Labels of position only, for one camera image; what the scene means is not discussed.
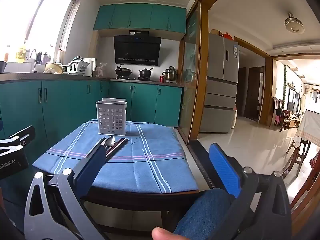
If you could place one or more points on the yellow bottle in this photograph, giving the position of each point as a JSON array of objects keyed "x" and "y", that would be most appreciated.
[{"x": 21, "y": 53}]

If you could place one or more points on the white perforated utensil holder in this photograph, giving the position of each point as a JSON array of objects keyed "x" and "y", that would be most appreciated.
[{"x": 112, "y": 117}]

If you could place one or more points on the dark bottle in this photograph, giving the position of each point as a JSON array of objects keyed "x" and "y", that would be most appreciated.
[{"x": 39, "y": 58}]

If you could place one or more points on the white jug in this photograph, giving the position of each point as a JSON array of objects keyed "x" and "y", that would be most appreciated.
[{"x": 90, "y": 67}]

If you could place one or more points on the blue striped cloth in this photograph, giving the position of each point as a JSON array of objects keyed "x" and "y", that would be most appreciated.
[{"x": 140, "y": 162}]

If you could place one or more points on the dark wooden table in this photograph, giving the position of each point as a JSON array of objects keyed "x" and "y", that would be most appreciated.
[{"x": 125, "y": 200}]

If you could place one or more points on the person's right hand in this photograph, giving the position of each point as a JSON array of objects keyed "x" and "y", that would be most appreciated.
[{"x": 163, "y": 234}]

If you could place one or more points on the white dish rack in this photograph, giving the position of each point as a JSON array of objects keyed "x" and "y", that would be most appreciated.
[{"x": 75, "y": 67}]

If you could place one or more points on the brown wooden door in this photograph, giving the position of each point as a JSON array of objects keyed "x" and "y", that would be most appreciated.
[{"x": 252, "y": 92}]

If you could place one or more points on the sliding glass door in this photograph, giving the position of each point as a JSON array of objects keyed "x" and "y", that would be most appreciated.
[{"x": 191, "y": 80}]

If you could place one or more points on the dining table with checked cloth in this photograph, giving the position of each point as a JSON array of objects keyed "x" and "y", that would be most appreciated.
[{"x": 308, "y": 127}]

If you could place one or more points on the white chopstick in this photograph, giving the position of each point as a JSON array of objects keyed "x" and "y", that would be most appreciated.
[
  {"x": 117, "y": 148},
  {"x": 103, "y": 140}
]

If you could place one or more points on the ceiling lamp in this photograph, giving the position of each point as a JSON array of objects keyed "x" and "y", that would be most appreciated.
[{"x": 293, "y": 25}]

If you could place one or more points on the black range hood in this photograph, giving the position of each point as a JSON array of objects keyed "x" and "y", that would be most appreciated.
[{"x": 137, "y": 50}]

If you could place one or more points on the orange bag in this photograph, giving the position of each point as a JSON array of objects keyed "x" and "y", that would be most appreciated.
[{"x": 226, "y": 35}]

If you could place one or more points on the metal faucet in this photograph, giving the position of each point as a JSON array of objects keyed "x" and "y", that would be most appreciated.
[{"x": 33, "y": 55}]

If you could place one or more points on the gas stove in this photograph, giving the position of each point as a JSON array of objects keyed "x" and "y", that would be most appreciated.
[{"x": 135, "y": 78}]

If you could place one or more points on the dark red chopstick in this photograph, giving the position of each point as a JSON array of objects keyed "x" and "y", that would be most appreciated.
[
  {"x": 113, "y": 148},
  {"x": 120, "y": 147}
]

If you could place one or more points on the red thermos bottle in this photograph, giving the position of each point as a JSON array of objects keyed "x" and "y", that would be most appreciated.
[{"x": 162, "y": 78}]

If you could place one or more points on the carved wooden chair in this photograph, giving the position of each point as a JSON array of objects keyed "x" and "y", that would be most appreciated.
[{"x": 277, "y": 115}]

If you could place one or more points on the kitchen window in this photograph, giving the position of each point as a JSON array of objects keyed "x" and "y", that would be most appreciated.
[{"x": 37, "y": 17}]

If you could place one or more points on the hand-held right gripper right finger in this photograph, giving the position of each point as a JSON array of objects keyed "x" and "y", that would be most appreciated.
[{"x": 225, "y": 167}]

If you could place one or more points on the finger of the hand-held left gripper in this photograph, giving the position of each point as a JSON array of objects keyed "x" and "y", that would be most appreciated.
[{"x": 23, "y": 133}]

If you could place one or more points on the purple bottle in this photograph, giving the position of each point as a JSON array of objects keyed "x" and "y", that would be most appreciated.
[{"x": 45, "y": 58}]

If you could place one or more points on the silver refrigerator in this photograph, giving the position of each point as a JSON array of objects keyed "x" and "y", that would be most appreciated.
[{"x": 220, "y": 85}]

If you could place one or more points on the clear plastic bag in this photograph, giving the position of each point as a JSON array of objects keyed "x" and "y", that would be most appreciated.
[{"x": 101, "y": 70}]

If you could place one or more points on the orange bottle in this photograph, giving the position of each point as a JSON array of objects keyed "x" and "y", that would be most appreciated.
[{"x": 7, "y": 55}]

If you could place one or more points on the black container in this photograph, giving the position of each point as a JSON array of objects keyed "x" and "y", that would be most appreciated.
[{"x": 3, "y": 66}]

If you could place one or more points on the teal cabinets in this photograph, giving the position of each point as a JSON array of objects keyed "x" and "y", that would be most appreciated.
[
  {"x": 62, "y": 102},
  {"x": 140, "y": 17}
]

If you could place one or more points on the white bottles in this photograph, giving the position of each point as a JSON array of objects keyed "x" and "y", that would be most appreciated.
[{"x": 58, "y": 56}]

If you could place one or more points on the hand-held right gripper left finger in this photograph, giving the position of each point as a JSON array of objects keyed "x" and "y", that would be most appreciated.
[{"x": 91, "y": 165}]

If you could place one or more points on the stainless steel pot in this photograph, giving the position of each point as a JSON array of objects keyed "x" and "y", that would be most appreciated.
[{"x": 170, "y": 74}]

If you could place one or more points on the black cooking pot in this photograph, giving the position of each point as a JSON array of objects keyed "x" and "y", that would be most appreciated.
[{"x": 145, "y": 73}]

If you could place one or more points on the person's leg in jeans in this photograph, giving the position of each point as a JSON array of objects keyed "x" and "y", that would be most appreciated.
[{"x": 205, "y": 212}]

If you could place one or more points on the teal lower cabinets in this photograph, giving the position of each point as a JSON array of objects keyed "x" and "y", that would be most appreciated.
[{"x": 62, "y": 102}]

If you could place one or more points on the teal upper cabinets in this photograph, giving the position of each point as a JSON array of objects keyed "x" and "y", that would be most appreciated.
[{"x": 140, "y": 17}]

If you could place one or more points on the black wok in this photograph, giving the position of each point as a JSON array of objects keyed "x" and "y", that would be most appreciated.
[{"x": 123, "y": 71}]

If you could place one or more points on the beige bowl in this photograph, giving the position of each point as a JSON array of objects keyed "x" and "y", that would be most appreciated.
[{"x": 53, "y": 68}]

